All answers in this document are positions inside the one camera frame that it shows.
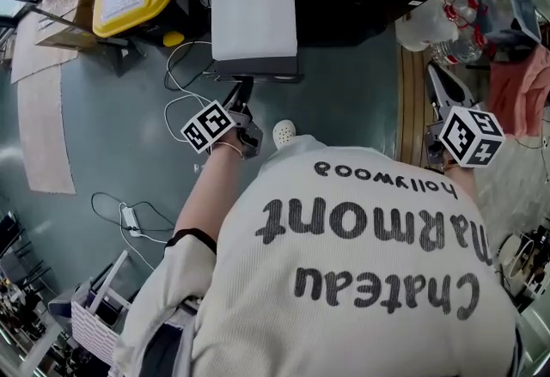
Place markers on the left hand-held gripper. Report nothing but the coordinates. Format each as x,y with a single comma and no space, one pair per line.
208,126

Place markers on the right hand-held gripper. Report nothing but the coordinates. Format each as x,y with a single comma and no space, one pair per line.
470,137

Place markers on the person's left forearm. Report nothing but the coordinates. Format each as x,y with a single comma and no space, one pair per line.
204,195

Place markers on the person's right forearm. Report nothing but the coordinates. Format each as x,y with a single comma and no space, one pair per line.
464,182

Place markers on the wooden slatted board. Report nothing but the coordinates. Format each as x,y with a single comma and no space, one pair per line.
412,109

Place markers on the clear plastic bottles red caps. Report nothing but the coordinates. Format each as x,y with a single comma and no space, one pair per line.
460,44

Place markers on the white perforated shoe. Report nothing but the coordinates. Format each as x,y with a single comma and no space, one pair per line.
284,134

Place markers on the pink cloth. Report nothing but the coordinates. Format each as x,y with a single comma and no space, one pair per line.
515,87

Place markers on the white plastic bag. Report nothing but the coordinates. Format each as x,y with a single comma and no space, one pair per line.
419,29

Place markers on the small yellow cap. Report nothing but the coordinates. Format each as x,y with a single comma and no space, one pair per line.
173,39

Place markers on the blue translucent bag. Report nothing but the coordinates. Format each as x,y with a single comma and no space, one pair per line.
507,1

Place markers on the white power strip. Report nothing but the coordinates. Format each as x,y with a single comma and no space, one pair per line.
130,220

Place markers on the cardboard sheet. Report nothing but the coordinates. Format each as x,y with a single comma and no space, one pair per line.
43,117

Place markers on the white printed shirt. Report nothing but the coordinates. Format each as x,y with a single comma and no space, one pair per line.
344,272

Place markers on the dark trousers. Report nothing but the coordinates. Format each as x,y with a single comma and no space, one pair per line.
165,349

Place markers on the black metal chair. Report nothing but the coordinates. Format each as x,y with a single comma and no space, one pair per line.
17,251

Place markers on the white patterned storage basket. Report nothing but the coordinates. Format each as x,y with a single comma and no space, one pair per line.
92,328

